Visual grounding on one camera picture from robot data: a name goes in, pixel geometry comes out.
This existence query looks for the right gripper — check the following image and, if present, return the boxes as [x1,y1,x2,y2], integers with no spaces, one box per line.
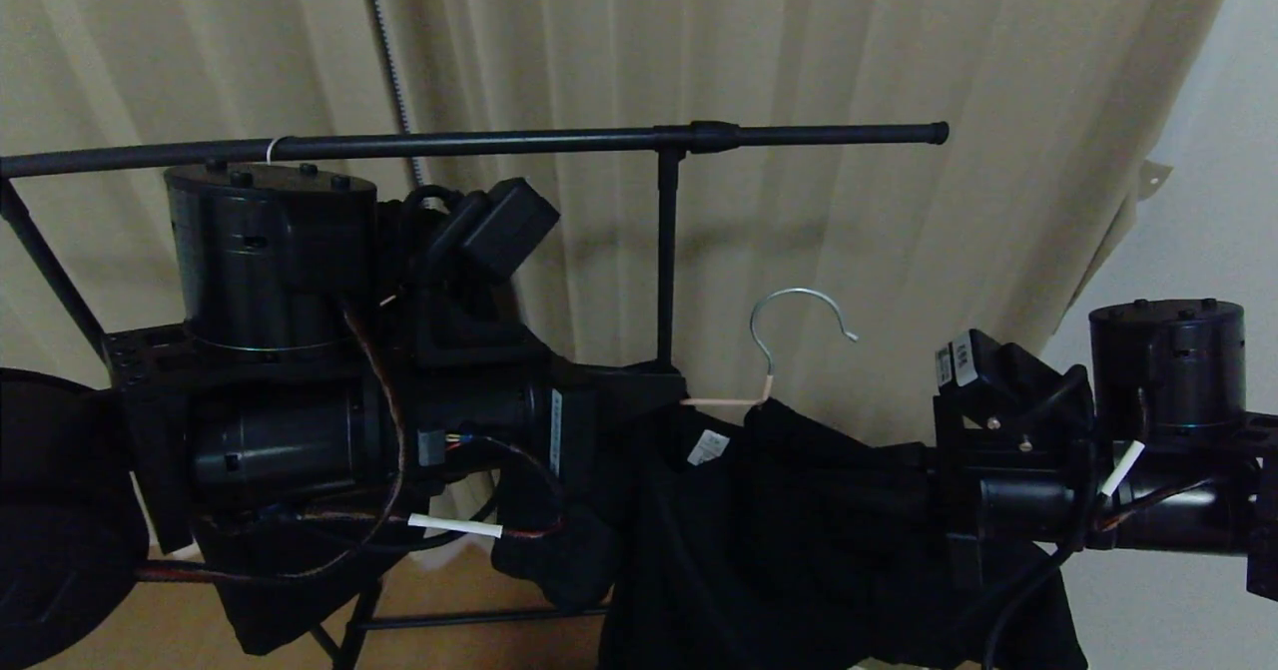
[932,395,1096,593]

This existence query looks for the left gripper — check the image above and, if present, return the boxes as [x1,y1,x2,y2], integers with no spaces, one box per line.
[544,365,690,483]

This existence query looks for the black clothes rack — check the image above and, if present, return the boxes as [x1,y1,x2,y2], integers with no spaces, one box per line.
[0,121,952,670]

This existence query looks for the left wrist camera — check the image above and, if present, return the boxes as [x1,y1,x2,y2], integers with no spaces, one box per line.
[414,177,562,366]

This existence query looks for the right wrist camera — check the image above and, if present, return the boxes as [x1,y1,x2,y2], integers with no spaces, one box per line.
[934,329,1094,446]

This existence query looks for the beige curtain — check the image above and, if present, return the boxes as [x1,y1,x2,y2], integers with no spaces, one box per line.
[0,0,1244,551]

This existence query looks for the black garment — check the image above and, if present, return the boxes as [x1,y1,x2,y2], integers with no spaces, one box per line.
[491,395,1089,670]

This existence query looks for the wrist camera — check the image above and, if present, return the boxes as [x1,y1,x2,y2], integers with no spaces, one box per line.
[414,177,562,366]
[934,329,1094,446]

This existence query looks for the black shorts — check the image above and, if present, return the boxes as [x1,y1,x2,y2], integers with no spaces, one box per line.
[195,490,450,657]

